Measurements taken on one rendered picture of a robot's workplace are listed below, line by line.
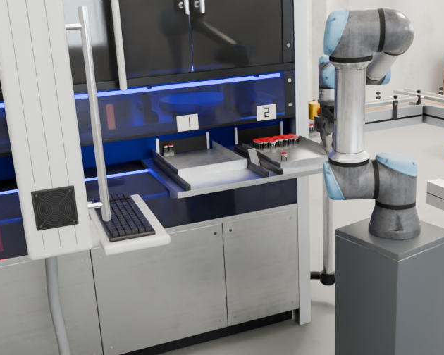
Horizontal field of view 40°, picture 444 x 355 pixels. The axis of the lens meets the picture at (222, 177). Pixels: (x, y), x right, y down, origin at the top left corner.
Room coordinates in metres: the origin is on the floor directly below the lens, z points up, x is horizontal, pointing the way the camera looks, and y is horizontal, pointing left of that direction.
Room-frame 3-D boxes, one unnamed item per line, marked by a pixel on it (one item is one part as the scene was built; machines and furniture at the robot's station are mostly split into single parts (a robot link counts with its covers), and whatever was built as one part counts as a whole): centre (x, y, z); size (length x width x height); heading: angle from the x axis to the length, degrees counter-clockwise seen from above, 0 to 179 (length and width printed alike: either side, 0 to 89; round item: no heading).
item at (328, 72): (2.00, -0.41, 1.21); 0.11 x 0.11 x 0.08; 87
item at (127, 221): (1.86, 0.34, 0.82); 0.40 x 0.14 x 0.02; 19
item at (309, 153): (2.23, -0.27, 0.90); 0.34 x 0.26 x 0.04; 20
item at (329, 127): (2.11, -0.39, 1.05); 0.09 x 0.08 x 0.12; 21
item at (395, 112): (2.77, -0.64, 0.92); 0.69 x 0.15 x 0.16; 111
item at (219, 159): (2.22, 0.09, 0.90); 0.34 x 0.26 x 0.04; 21
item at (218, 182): (2.21, -0.09, 0.87); 0.70 x 0.48 x 0.02; 111
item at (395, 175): (1.67, -0.50, 0.96); 0.13 x 0.12 x 0.14; 87
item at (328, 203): (2.72, -0.50, 0.46); 0.09 x 0.09 x 0.77; 21
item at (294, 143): (2.34, -0.23, 0.91); 0.18 x 0.02 x 0.05; 110
